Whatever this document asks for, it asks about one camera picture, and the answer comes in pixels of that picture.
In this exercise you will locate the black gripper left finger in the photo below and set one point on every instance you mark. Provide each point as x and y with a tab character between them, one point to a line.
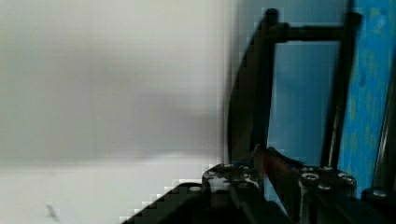
239	173

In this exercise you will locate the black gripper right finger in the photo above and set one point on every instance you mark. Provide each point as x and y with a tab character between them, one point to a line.
285	173

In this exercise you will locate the black toaster oven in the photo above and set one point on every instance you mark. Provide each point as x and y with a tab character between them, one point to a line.
304	73

